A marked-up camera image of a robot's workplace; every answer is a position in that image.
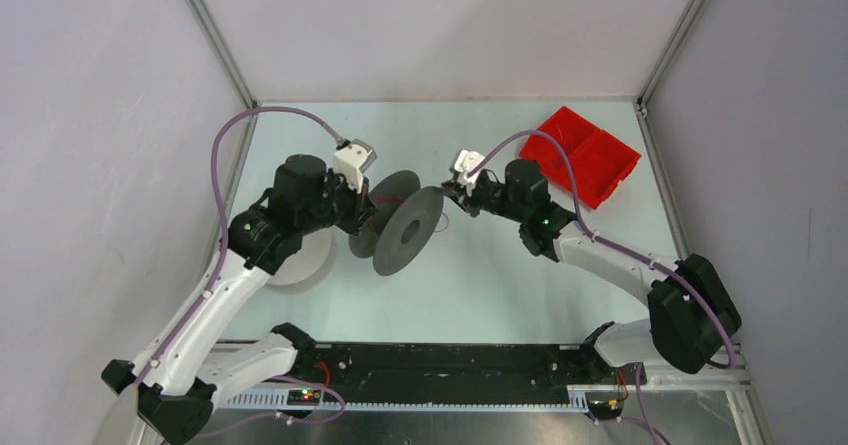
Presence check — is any dark grey spool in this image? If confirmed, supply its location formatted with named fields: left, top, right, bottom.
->
left=348, top=170, right=444, bottom=277

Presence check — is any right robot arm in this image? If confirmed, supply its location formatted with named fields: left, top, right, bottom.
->
left=444, top=151, right=741, bottom=383

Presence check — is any white translucent spool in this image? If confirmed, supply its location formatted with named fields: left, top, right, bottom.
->
left=267, top=230, right=334, bottom=287

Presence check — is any red wire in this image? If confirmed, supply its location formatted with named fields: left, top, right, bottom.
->
left=360, top=193, right=452, bottom=235

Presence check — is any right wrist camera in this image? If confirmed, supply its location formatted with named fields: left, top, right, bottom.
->
left=451, top=149, right=486, bottom=196

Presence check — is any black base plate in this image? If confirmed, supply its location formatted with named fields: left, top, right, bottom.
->
left=288, top=342, right=635, bottom=406

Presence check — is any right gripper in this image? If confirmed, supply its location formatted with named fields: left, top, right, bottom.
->
left=439, top=173, right=527, bottom=224

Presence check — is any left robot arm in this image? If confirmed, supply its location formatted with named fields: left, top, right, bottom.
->
left=94, top=146, right=376, bottom=444

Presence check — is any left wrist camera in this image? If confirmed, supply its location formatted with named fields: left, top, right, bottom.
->
left=332, top=139, right=377, bottom=193

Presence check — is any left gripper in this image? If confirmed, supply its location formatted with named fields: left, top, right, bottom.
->
left=297, top=167, right=379, bottom=235

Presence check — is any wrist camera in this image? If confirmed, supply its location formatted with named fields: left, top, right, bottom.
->
left=332, top=139, right=377, bottom=193
left=451, top=149, right=486, bottom=196

